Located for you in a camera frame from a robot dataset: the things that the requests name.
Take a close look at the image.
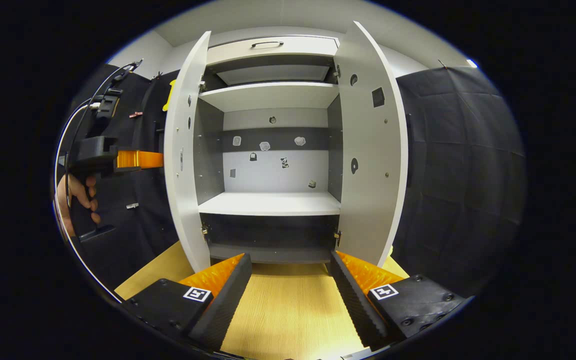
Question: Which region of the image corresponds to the white cabinet door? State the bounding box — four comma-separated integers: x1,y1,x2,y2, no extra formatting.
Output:
163,31,212,273
333,20,410,268

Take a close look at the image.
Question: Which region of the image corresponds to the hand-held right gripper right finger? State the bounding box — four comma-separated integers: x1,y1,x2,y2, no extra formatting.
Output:
329,250,469,351

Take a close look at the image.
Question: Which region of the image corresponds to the white double-door shoe cabinet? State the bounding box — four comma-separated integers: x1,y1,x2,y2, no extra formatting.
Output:
195,35,343,265

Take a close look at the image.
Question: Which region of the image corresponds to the black backdrop cloth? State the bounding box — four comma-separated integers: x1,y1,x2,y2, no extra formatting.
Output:
55,62,528,296

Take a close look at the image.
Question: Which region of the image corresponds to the white cabinet shelf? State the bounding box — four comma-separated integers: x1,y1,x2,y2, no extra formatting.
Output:
198,81,340,113
198,191,342,217

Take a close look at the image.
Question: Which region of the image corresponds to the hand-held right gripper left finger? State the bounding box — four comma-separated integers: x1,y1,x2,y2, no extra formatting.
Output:
123,252,253,351

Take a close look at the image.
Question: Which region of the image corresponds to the left hand-held gripper cable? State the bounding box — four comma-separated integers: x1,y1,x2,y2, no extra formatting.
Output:
53,97,124,305

